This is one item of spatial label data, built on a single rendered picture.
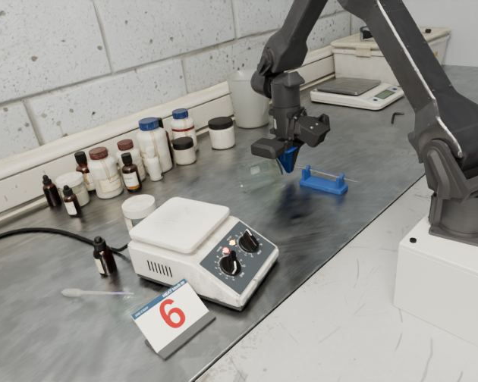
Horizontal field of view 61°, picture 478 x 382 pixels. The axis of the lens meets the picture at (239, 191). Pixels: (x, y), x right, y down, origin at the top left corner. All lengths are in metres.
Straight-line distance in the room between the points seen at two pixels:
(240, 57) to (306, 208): 0.72
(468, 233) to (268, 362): 0.28
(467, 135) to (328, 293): 0.28
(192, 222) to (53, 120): 0.53
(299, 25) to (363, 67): 0.89
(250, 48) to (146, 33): 0.40
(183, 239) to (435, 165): 0.34
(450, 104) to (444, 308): 0.24
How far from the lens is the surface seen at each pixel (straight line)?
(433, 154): 0.50
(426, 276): 0.54
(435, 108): 0.52
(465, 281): 0.53
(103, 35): 1.10
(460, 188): 0.50
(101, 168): 0.93
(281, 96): 0.81
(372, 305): 0.60
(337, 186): 0.83
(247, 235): 0.61
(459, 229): 0.55
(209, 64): 1.29
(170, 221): 0.64
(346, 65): 1.63
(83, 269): 0.75
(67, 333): 0.65
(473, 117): 0.53
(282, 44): 0.77
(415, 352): 0.55
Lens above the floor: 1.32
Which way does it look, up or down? 29 degrees down
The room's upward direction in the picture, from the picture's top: 7 degrees counter-clockwise
